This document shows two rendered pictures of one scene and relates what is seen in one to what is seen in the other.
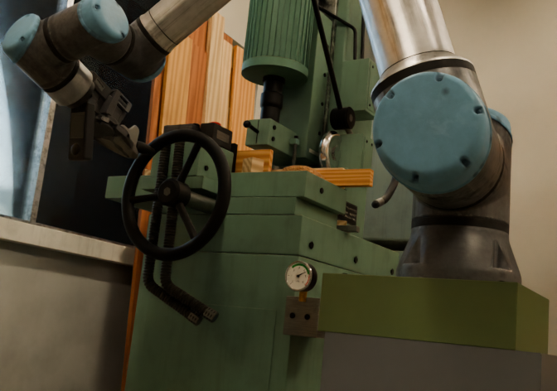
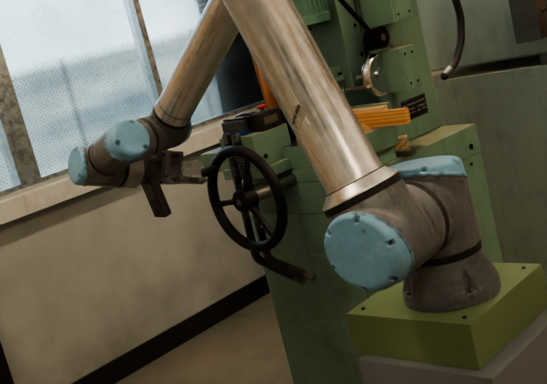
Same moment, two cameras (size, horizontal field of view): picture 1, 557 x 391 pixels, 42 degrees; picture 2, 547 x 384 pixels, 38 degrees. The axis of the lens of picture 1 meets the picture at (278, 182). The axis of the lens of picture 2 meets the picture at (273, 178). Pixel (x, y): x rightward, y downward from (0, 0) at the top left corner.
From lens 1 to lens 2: 0.91 m
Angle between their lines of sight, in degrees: 28
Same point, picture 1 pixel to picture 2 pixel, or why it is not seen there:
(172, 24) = (180, 111)
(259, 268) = not seen: hidden behind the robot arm
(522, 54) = not seen: outside the picture
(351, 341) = (375, 366)
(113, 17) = (133, 139)
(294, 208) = not seen: hidden behind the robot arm
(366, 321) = (383, 348)
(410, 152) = (355, 273)
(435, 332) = (427, 357)
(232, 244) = (310, 207)
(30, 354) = (217, 237)
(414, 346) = (414, 371)
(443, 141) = (374, 266)
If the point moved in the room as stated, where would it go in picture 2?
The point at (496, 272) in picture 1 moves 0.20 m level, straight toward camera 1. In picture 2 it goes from (466, 298) to (428, 347)
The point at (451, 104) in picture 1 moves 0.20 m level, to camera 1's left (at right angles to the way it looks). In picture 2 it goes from (370, 241) to (257, 259)
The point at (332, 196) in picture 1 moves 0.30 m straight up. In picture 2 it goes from (379, 140) to (354, 27)
